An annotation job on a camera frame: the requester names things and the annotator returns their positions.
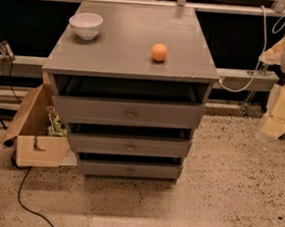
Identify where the white hanging cable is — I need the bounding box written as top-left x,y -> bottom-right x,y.
217,2 -> 285,97

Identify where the grey drawer cabinet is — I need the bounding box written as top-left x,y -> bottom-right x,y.
33,0 -> 226,188

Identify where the white bowl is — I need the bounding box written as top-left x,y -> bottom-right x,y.
69,12 -> 103,40

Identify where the grey drawer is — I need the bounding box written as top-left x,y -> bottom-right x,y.
53,95 -> 205,130
68,133 -> 192,158
78,160 -> 183,180

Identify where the grey bottom drawer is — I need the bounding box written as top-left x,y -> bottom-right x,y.
78,160 -> 183,180

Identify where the orange fruit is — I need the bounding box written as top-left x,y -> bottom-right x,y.
151,43 -> 167,62

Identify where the metal window rail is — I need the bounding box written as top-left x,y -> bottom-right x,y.
0,55 -> 278,92

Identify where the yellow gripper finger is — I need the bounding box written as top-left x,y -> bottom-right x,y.
258,85 -> 285,140
259,37 -> 285,65

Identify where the grey top drawer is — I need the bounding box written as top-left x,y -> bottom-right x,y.
53,95 -> 205,130

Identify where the green package in box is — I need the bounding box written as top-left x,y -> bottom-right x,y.
47,105 -> 67,137

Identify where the metal stand pole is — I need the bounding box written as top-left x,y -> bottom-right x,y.
239,0 -> 285,121

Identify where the grey middle drawer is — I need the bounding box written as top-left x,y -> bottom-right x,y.
68,133 -> 192,158

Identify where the black floor cable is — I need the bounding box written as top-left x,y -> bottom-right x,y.
5,148 -> 66,227

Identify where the cardboard box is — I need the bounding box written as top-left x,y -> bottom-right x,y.
0,73 -> 70,167

